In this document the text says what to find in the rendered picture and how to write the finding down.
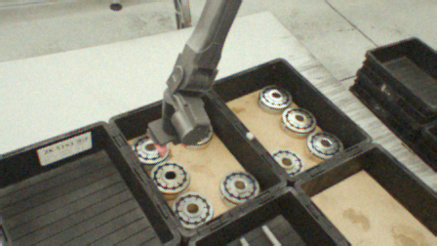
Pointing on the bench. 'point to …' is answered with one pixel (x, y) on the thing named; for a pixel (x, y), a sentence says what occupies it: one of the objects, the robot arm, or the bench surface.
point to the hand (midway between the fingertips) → (173, 148)
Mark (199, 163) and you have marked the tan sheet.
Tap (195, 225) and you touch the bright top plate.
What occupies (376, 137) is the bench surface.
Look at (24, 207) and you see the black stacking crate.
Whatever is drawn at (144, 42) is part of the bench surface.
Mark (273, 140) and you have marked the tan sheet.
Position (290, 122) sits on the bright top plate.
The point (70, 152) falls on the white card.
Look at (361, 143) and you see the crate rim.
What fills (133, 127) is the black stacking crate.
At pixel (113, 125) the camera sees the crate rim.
